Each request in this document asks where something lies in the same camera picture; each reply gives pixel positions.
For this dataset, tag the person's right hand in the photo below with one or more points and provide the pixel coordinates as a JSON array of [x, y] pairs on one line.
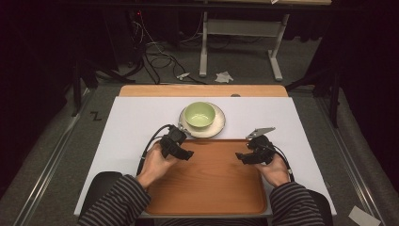
[[274, 172]]

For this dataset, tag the grey table grommet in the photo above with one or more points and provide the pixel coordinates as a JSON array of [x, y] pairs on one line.
[[235, 95]]

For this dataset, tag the flat white paper sheet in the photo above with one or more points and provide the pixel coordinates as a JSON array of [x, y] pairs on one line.
[[363, 216]]

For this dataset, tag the black metal stand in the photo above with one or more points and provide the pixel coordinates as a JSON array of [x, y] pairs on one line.
[[335, 97], [76, 88]]

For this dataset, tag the green bowl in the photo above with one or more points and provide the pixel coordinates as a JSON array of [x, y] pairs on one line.
[[199, 113]]

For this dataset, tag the white metal desk frame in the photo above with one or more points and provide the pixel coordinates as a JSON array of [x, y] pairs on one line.
[[241, 27]]

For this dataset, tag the white table mat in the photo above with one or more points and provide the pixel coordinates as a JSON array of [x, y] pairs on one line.
[[135, 116]]

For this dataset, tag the white plate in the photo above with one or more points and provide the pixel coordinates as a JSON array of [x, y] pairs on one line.
[[216, 127]]

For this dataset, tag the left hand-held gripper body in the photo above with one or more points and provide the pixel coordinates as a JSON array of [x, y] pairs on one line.
[[172, 139]]

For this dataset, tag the brown wooden tray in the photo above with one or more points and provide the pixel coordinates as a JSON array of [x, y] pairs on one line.
[[210, 182]]

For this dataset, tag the aluminium floor rail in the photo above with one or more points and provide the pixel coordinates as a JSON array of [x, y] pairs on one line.
[[351, 150], [47, 171]]

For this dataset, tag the crumpled white paper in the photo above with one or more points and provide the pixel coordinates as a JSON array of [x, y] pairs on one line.
[[224, 77]]

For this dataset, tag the person's left hand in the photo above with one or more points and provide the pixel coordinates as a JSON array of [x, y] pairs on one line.
[[156, 163]]

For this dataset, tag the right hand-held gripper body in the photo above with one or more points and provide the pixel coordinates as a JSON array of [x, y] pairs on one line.
[[262, 147]]

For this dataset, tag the black computer tower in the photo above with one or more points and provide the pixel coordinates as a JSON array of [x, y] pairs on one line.
[[125, 37]]

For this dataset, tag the wooden table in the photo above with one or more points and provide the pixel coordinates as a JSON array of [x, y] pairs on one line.
[[200, 90]]

